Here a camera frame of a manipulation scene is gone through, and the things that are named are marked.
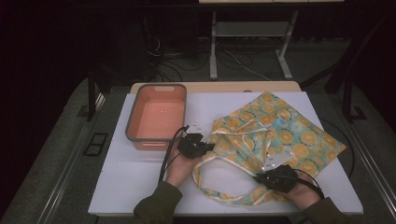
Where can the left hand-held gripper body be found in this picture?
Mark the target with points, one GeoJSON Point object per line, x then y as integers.
{"type": "Point", "coordinates": [191, 144]}

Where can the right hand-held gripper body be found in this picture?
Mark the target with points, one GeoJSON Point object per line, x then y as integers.
{"type": "Point", "coordinates": [280, 179]}

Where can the orange print cloth tote bag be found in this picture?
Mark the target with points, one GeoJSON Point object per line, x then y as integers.
{"type": "Point", "coordinates": [286, 137]}

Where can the orange plastic bin grey rim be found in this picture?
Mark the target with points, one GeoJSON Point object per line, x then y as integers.
{"type": "Point", "coordinates": [155, 115]}

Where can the wooden table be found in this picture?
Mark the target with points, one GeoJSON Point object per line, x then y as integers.
{"type": "Point", "coordinates": [218, 86]}

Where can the white board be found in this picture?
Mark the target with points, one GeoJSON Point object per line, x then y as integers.
{"type": "Point", "coordinates": [134, 180]}

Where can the grey metal stand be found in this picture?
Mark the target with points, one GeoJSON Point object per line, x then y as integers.
{"type": "Point", "coordinates": [249, 29]}

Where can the aluminium floor rail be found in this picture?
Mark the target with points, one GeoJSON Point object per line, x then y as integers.
{"type": "Point", "coordinates": [68, 174]}
{"type": "Point", "coordinates": [373, 165]}

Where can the black post stand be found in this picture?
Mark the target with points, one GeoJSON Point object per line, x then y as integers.
{"type": "Point", "coordinates": [348, 96]}
{"type": "Point", "coordinates": [91, 93]}

